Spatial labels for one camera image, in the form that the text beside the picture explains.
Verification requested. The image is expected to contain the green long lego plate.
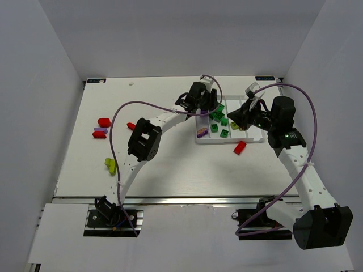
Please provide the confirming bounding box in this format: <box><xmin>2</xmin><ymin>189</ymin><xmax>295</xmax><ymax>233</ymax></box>
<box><xmin>216</xmin><ymin>104</ymin><xmax>225</xmax><ymax>113</ymax></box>

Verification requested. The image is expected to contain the green square lego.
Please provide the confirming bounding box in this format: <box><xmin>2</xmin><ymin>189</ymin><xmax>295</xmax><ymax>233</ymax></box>
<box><xmin>210</xmin><ymin>124</ymin><xmax>218</xmax><ymax>133</ymax></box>

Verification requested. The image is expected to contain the lime curved lego brick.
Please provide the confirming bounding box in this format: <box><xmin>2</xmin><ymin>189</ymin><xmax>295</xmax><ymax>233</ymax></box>
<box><xmin>108</xmin><ymin>162</ymin><xmax>117</xmax><ymax>176</ymax></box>

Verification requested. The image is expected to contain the lime small lego brick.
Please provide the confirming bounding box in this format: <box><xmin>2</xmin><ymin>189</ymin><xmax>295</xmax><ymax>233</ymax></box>
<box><xmin>230</xmin><ymin>122</ymin><xmax>240</xmax><ymax>130</ymax></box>

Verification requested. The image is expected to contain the green lego brick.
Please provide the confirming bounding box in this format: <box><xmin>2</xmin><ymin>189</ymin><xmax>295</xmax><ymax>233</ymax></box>
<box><xmin>220</xmin><ymin>129</ymin><xmax>229</xmax><ymax>139</ymax></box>

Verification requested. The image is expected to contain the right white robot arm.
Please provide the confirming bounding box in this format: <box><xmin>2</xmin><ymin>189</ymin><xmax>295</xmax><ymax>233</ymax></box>
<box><xmin>227</xmin><ymin>96</ymin><xmax>353</xmax><ymax>250</ymax></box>

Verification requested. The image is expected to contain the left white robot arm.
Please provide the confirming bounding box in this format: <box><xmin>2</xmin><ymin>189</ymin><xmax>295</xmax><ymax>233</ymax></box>
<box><xmin>95</xmin><ymin>75</ymin><xmax>222</xmax><ymax>210</ymax></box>

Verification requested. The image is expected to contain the white divided tray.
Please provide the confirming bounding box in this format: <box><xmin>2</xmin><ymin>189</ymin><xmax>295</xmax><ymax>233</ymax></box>
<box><xmin>196</xmin><ymin>95</ymin><xmax>266</xmax><ymax>145</ymax></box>

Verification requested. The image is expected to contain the red rectangular lego brick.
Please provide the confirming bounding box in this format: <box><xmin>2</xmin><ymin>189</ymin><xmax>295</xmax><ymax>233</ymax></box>
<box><xmin>233</xmin><ymin>141</ymin><xmax>247</xmax><ymax>155</ymax></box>

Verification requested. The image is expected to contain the right blue table sticker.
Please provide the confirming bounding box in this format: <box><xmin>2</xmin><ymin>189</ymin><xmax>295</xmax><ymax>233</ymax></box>
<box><xmin>255</xmin><ymin>76</ymin><xmax>275</xmax><ymax>81</ymax></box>

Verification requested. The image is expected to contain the blue table sticker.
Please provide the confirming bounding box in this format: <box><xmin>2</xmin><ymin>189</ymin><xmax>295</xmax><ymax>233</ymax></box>
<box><xmin>255</xmin><ymin>76</ymin><xmax>275</xmax><ymax>81</ymax></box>
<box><xmin>86</xmin><ymin>78</ymin><xmax>107</xmax><ymax>84</ymax></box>

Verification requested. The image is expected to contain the red small lego piece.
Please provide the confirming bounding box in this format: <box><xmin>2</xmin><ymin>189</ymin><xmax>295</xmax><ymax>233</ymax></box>
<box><xmin>126</xmin><ymin>122</ymin><xmax>136</xmax><ymax>131</ymax></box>

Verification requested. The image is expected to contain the red rounded lego brick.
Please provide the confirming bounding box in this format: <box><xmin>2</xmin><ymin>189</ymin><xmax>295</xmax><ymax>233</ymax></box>
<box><xmin>98</xmin><ymin>117</ymin><xmax>112</xmax><ymax>128</ymax></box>

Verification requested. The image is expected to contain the red curved lego brick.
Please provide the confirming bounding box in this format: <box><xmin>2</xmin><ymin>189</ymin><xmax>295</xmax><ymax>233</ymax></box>
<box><xmin>92</xmin><ymin>131</ymin><xmax>107</xmax><ymax>139</ymax></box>

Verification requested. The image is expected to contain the purple curved lego brick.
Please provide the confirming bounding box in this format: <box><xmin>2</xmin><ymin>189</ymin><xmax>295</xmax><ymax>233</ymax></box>
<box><xmin>94</xmin><ymin>127</ymin><xmax>108</xmax><ymax>134</ymax></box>

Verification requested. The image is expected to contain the left blue table sticker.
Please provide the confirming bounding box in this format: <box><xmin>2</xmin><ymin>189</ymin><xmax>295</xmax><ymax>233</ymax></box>
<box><xmin>86</xmin><ymin>78</ymin><xmax>107</xmax><ymax>84</ymax></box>

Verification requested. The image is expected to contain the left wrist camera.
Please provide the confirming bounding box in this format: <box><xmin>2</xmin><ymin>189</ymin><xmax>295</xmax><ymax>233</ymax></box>
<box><xmin>199</xmin><ymin>76</ymin><xmax>214</xmax><ymax>90</ymax></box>

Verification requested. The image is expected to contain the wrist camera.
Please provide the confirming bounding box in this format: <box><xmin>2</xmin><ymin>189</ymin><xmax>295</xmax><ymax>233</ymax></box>
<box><xmin>245</xmin><ymin>82</ymin><xmax>265</xmax><ymax>111</ymax></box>
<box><xmin>199</xmin><ymin>76</ymin><xmax>214</xmax><ymax>90</ymax></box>

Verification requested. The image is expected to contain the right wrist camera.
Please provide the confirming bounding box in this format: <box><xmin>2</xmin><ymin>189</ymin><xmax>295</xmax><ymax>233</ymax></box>
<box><xmin>245</xmin><ymin>82</ymin><xmax>265</xmax><ymax>111</ymax></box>

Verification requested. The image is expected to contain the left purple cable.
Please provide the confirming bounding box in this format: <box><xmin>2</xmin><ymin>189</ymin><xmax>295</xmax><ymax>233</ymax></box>
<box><xmin>109</xmin><ymin>74</ymin><xmax>223</xmax><ymax>238</ymax></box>

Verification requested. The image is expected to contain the purple cable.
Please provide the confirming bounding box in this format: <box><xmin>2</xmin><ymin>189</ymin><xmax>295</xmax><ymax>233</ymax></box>
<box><xmin>109</xmin><ymin>74</ymin><xmax>223</xmax><ymax>238</ymax></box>
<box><xmin>234</xmin><ymin>83</ymin><xmax>317</xmax><ymax>237</ymax></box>

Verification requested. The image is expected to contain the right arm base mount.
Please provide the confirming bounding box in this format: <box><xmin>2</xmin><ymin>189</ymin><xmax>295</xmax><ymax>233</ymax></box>
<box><xmin>231</xmin><ymin>195</ymin><xmax>292</xmax><ymax>241</ymax></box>

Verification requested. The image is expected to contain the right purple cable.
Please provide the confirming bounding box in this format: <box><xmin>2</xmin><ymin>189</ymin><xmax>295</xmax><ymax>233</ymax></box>
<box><xmin>234</xmin><ymin>83</ymin><xmax>317</xmax><ymax>237</ymax></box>

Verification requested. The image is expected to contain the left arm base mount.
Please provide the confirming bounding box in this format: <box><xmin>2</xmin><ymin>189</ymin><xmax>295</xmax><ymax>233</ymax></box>
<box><xmin>83</xmin><ymin>196</ymin><xmax>143</xmax><ymax>237</ymax></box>

